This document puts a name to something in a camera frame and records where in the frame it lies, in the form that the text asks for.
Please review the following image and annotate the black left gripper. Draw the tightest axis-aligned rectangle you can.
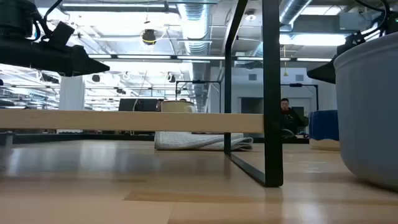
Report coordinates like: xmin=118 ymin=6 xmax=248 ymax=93
xmin=0 ymin=39 xmax=111 ymax=78

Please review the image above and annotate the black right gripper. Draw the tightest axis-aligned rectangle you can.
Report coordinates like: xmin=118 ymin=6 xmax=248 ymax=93
xmin=307 ymin=30 xmax=367 ymax=85

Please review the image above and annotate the blue cup beige base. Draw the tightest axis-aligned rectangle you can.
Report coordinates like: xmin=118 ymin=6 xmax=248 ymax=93
xmin=308 ymin=109 xmax=340 ymax=152

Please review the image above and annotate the cream ceramic mug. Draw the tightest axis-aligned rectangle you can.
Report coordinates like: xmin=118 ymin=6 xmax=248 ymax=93
xmin=160 ymin=100 xmax=197 ymax=113

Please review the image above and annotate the white pillar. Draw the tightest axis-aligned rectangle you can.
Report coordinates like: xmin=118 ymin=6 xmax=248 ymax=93
xmin=58 ymin=76 xmax=86 ymax=111

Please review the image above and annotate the large grey cup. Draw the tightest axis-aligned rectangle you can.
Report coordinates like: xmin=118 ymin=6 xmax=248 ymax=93
xmin=333 ymin=30 xmax=398 ymax=191

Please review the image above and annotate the person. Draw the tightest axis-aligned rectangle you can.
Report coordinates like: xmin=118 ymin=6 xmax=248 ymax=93
xmin=279 ymin=98 xmax=309 ymax=139

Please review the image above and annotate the black computer monitor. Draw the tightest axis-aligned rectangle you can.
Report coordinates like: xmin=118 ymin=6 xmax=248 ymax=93
xmin=118 ymin=98 xmax=159 ymax=112

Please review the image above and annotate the white waffle cloth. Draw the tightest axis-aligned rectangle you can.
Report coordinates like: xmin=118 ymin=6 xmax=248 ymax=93
xmin=154 ymin=131 xmax=254 ymax=151

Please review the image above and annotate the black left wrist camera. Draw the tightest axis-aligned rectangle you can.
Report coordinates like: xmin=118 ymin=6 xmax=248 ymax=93
xmin=46 ymin=21 xmax=76 ymax=49

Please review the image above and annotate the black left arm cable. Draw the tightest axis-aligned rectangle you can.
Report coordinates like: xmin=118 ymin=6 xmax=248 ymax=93
xmin=39 ymin=0 xmax=65 ymax=40

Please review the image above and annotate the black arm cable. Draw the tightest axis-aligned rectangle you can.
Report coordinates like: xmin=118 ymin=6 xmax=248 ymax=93
xmin=354 ymin=0 xmax=391 ymax=38
xmin=39 ymin=0 xmax=65 ymax=40

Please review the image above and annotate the black round ceiling camera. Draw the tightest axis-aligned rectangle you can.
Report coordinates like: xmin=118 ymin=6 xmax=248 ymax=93
xmin=141 ymin=29 xmax=157 ymax=46

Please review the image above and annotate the silver ventilation duct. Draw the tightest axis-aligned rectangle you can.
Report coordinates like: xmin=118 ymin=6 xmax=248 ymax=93
xmin=278 ymin=0 xmax=313 ymax=26
xmin=177 ymin=0 xmax=214 ymax=111

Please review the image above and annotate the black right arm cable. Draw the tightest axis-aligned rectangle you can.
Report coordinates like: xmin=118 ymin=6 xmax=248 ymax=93
xmin=354 ymin=0 xmax=391 ymax=38

